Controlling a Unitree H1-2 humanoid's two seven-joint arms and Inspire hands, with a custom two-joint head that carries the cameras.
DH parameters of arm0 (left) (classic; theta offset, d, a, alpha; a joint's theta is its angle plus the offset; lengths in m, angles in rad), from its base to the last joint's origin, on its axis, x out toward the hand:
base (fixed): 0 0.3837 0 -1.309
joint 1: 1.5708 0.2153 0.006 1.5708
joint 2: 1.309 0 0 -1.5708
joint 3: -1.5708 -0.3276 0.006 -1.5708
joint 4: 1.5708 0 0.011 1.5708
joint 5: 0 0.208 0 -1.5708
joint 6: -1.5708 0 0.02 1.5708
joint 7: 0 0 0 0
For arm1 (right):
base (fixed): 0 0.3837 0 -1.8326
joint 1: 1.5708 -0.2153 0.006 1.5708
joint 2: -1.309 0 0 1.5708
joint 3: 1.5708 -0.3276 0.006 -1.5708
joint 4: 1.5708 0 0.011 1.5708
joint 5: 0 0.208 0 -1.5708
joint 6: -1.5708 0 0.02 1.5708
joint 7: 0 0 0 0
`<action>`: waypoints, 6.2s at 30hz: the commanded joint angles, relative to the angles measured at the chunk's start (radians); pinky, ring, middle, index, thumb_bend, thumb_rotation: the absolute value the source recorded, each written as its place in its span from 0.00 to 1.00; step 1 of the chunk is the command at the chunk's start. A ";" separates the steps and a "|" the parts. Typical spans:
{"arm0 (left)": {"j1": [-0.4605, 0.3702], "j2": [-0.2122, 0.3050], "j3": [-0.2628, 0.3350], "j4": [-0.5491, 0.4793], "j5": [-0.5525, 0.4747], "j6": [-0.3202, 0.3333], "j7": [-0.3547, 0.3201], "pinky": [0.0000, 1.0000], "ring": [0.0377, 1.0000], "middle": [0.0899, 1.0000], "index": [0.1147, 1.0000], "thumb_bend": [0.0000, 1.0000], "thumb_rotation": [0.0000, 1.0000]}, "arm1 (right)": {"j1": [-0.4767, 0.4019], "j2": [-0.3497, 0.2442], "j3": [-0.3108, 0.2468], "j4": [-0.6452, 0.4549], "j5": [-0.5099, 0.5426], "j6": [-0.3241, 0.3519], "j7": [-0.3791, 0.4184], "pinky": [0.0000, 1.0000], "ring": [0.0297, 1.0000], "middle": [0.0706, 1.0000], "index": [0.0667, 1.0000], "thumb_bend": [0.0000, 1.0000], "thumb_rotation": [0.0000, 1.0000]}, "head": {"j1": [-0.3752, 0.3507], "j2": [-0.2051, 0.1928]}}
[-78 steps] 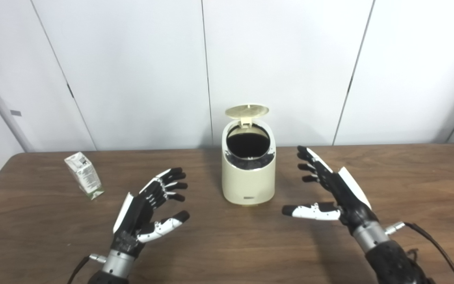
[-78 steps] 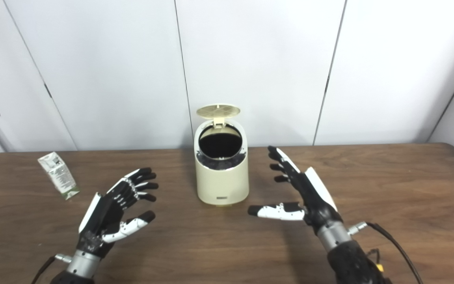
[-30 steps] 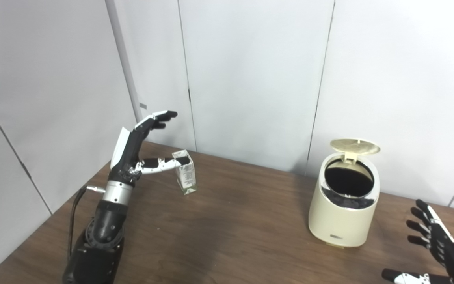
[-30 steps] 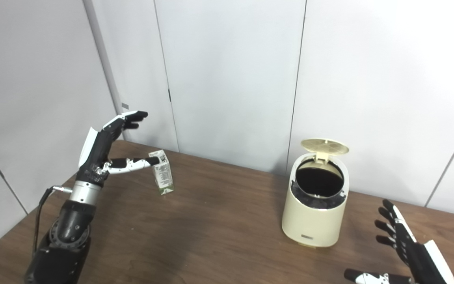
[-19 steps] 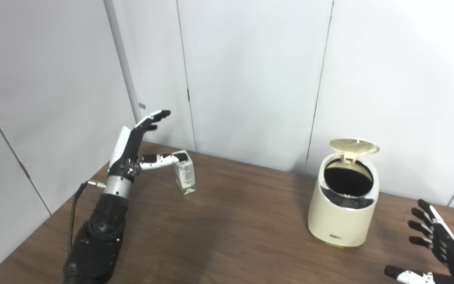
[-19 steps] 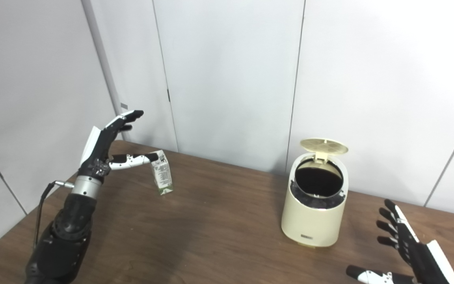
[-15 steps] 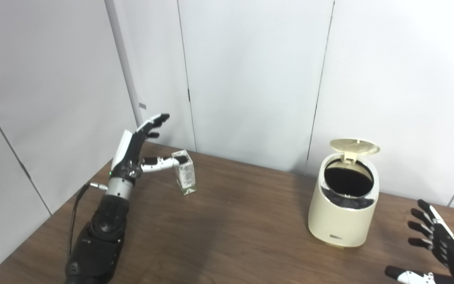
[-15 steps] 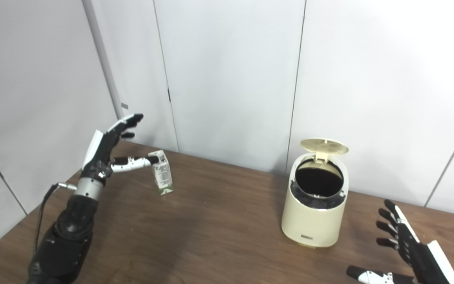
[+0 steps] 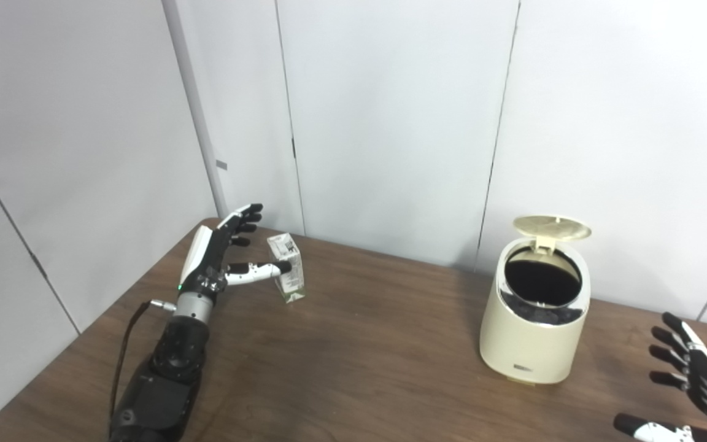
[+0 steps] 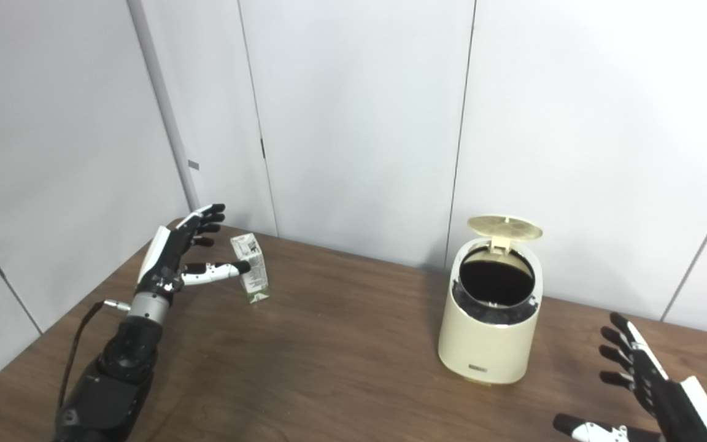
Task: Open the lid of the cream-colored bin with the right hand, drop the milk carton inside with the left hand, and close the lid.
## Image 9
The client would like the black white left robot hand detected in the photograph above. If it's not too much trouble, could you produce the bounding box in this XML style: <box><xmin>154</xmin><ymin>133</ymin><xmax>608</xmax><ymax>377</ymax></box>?
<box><xmin>179</xmin><ymin>203</ymin><xmax>293</xmax><ymax>298</ymax></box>

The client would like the white green milk carton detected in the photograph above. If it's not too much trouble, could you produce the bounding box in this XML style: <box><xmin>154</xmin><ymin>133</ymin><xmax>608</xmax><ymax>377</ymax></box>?
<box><xmin>267</xmin><ymin>233</ymin><xmax>306</xmax><ymax>303</ymax></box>

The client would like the cream round bin lid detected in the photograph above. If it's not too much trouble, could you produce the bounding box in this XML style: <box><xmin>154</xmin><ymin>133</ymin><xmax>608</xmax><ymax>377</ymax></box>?
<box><xmin>512</xmin><ymin>215</ymin><xmax>592</xmax><ymax>252</ymax></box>

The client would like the cream lidded trash can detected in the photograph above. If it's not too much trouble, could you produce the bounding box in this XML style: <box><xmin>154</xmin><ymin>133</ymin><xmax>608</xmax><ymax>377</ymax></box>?
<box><xmin>479</xmin><ymin>236</ymin><xmax>592</xmax><ymax>386</ymax></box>

